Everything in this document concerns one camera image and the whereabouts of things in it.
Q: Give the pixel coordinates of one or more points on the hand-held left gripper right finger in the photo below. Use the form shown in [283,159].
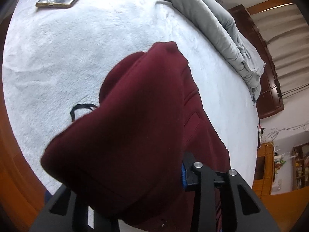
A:
[187,177]

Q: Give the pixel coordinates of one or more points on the white fleece bed sheet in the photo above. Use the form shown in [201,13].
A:
[72,53]

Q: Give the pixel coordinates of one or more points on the maroon pants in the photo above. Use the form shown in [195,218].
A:
[135,125]

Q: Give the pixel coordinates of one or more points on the dark wooden headboard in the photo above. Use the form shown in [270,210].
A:
[268,87]

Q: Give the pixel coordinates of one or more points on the grey duvet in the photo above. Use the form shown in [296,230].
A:
[217,29]

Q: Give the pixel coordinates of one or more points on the wooden bookshelf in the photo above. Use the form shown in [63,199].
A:
[300,166]

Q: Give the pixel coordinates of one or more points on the wooden bedside cabinet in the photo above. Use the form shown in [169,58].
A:
[264,169]

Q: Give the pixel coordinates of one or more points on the beige curtain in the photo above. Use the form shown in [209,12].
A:
[289,41]

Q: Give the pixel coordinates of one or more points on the white power strip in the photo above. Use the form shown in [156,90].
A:
[260,135]

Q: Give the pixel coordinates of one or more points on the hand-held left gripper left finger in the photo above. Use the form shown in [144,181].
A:
[60,206]

